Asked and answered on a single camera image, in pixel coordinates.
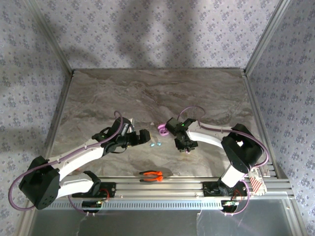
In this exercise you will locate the grey metal panel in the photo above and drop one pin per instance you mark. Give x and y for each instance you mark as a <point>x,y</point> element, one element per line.
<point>157,223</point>

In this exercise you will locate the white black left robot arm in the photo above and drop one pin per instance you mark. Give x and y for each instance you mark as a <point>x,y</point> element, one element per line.
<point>78,159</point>

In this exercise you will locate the black circuit board holder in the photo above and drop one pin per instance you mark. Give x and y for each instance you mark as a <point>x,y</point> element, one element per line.
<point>230,203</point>
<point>93,203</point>

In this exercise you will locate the aluminium frame post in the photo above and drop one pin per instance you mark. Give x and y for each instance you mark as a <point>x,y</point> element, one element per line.
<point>268,37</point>
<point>53,39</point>

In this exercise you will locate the aluminium table side rail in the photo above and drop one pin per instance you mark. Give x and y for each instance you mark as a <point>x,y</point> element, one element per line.
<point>257,110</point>
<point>59,110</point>

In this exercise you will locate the purple earbud charging case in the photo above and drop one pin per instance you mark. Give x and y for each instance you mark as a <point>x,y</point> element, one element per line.
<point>162,132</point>

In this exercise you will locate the red white striped card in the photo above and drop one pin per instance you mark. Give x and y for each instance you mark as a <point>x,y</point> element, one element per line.
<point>257,186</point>

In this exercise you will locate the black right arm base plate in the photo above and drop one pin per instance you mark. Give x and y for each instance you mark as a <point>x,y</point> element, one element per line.
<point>211,189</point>

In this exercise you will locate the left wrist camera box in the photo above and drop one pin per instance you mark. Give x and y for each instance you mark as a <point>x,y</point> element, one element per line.
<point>126,126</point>

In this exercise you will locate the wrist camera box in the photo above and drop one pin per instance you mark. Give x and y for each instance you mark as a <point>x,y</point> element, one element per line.
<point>173,126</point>
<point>126,126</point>

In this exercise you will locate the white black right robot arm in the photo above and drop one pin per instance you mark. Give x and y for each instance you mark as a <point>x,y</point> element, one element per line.
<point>236,150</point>

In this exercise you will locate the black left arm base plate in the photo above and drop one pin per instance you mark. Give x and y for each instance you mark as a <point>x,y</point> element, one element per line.
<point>109,189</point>

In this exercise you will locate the aluminium mounting rail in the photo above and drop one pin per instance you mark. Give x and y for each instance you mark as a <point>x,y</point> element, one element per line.
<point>157,189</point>

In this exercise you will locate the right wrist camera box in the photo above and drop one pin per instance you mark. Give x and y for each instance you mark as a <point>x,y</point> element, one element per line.
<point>173,126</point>

